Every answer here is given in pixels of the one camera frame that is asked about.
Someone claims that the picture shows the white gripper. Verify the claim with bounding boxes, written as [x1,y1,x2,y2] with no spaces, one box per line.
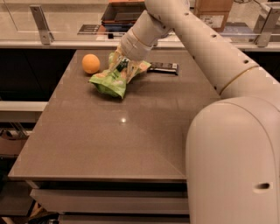
[108,29,151,82]

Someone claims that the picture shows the green rice chip bag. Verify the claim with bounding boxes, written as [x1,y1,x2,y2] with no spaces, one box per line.
[89,56,151,98]

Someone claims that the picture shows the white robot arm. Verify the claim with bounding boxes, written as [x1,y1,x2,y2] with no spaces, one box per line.
[120,0,280,224]

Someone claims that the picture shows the black snack bar packet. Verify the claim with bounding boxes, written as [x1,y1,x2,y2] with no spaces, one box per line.
[148,62,179,75]

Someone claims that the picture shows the orange fruit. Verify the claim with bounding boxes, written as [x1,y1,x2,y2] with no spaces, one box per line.
[81,54,100,74]

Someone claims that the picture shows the orange and black tray stack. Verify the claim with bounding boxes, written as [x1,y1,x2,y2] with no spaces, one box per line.
[101,0,146,32]

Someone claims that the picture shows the cardboard box with label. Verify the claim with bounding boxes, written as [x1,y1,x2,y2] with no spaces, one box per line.
[194,0,234,32]

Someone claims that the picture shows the grey table drawer unit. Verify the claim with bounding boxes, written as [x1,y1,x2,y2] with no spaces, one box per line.
[25,179,191,224]

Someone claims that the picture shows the left metal bracket post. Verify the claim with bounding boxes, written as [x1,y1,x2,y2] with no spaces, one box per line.
[30,4,53,45]

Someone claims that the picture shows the metal bracket post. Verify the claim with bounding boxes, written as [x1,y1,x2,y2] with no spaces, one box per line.
[253,1,280,47]
[30,4,53,45]

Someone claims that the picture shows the right metal bracket post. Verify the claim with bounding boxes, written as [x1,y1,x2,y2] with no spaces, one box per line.
[253,1,280,47]

